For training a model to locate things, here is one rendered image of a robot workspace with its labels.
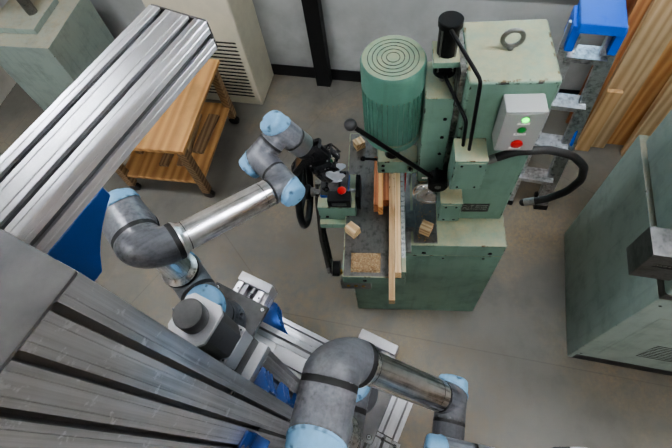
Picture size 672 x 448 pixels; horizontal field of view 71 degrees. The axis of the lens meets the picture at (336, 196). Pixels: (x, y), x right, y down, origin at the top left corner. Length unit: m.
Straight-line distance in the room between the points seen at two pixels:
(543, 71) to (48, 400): 1.15
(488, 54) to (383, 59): 0.26
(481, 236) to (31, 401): 1.52
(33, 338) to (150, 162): 2.58
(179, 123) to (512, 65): 1.83
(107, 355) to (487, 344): 2.11
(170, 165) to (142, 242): 1.81
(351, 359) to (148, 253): 0.52
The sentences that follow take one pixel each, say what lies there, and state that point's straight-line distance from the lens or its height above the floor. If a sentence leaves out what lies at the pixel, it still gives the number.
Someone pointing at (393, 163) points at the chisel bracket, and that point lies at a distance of 1.61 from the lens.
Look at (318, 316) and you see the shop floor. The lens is 2.51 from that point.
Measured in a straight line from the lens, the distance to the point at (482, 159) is 1.35.
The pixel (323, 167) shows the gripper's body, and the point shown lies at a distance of 1.43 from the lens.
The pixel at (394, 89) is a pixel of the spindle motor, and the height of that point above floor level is 1.48.
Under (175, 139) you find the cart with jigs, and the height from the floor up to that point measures 0.53.
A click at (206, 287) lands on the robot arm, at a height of 1.05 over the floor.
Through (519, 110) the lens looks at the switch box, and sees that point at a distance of 1.23.
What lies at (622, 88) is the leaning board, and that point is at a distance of 2.85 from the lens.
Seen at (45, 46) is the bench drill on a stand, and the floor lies 0.70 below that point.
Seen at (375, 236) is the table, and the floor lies 0.90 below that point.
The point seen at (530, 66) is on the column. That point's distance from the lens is 1.28.
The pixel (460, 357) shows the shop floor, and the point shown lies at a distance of 2.47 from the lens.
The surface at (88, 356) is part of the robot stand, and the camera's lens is 0.55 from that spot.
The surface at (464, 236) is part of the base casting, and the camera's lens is 1.78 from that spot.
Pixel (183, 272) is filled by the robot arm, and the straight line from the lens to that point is 1.52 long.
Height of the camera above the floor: 2.40
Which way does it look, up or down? 60 degrees down
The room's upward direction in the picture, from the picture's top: 11 degrees counter-clockwise
